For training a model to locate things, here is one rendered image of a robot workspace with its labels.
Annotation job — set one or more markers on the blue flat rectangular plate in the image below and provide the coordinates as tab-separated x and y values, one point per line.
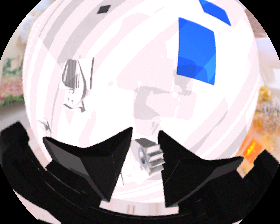
215	11
197	52

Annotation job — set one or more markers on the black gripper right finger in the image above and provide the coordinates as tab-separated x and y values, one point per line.
184	172

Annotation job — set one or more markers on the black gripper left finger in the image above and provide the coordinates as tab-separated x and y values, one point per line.
99	164

